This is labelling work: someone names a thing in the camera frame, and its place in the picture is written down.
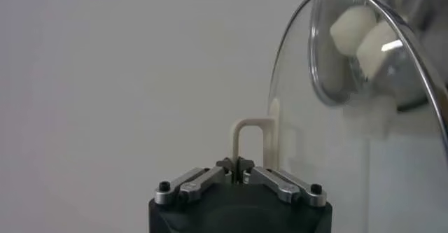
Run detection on perforated steel steamer basket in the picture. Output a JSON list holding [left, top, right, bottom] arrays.
[[307, 0, 448, 113]]

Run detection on glass lid with cream handle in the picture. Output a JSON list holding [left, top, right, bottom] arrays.
[[230, 0, 448, 233]]

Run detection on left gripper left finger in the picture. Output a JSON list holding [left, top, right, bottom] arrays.
[[153, 157, 239, 206]]

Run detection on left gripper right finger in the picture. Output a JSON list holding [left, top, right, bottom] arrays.
[[237, 156, 328, 208]]

